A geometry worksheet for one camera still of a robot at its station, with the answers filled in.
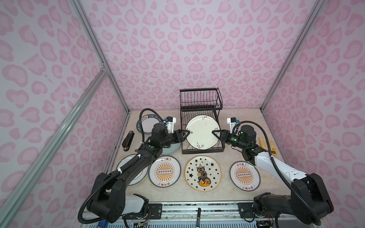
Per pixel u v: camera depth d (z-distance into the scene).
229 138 0.72
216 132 0.78
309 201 0.41
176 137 0.71
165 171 0.87
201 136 0.80
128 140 1.01
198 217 0.72
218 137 0.76
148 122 1.13
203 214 0.72
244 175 0.85
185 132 0.80
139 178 0.84
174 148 0.95
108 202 0.41
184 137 0.73
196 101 1.21
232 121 0.75
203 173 0.86
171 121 0.75
